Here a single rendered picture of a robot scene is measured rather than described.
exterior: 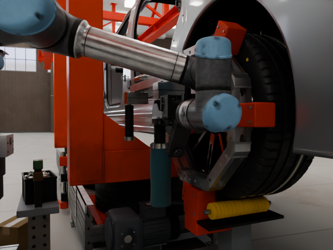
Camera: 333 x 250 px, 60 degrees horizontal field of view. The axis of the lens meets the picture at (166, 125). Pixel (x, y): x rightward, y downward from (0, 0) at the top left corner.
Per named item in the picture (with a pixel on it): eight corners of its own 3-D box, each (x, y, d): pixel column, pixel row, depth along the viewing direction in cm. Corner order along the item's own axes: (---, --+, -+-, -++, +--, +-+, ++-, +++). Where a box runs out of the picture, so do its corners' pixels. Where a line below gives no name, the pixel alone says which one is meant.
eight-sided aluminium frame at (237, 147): (251, 202, 90) (252, 27, 89) (234, 204, 88) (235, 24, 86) (177, 172, 140) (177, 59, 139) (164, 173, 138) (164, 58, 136)
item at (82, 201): (101, 245, 152) (101, 204, 152) (83, 248, 148) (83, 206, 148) (66, 169, 379) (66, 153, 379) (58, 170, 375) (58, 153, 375)
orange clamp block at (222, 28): (238, 56, 98) (248, 30, 93) (218, 53, 95) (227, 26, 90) (228, 47, 103) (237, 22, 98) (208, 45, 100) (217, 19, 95)
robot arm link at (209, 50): (190, 47, 68) (189, 94, 68) (197, 33, 57) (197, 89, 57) (223, 48, 68) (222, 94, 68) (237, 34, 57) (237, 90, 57)
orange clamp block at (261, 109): (254, 126, 90) (276, 127, 82) (234, 126, 87) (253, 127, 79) (254, 103, 90) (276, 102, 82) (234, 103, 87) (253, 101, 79)
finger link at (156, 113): (152, 104, 89) (169, 102, 81) (152, 123, 89) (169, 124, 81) (143, 103, 87) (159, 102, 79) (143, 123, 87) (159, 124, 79)
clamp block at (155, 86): (185, 98, 89) (185, 81, 89) (158, 97, 85) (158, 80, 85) (178, 99, 94) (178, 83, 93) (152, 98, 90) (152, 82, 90)
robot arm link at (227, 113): (245, 90, 57) (245, 133, 57) (215, 94, 67) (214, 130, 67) (211, 88, 54) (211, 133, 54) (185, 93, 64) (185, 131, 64)
